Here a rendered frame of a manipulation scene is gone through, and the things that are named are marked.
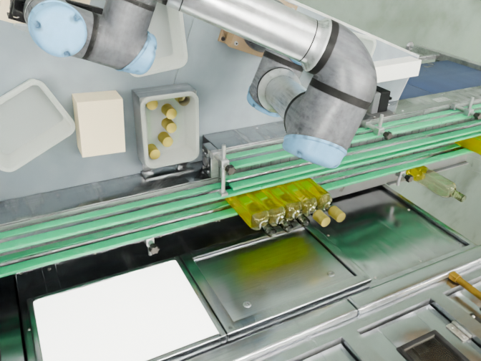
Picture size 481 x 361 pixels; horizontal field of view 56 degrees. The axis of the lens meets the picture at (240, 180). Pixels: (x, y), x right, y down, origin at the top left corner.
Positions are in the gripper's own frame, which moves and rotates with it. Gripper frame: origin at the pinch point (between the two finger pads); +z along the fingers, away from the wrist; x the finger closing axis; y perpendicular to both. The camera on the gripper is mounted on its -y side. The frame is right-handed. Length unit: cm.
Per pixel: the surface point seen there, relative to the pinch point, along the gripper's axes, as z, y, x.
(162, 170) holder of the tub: 18, -45, 42
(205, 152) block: 11, -54, 31
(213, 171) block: 7, -57, 35
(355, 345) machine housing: -51, -78, 53
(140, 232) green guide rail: 2, -37, 55
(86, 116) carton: 12.9, -17.1, 27.1
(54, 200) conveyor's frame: 14, -14, 54
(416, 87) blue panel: 35, -161, -9
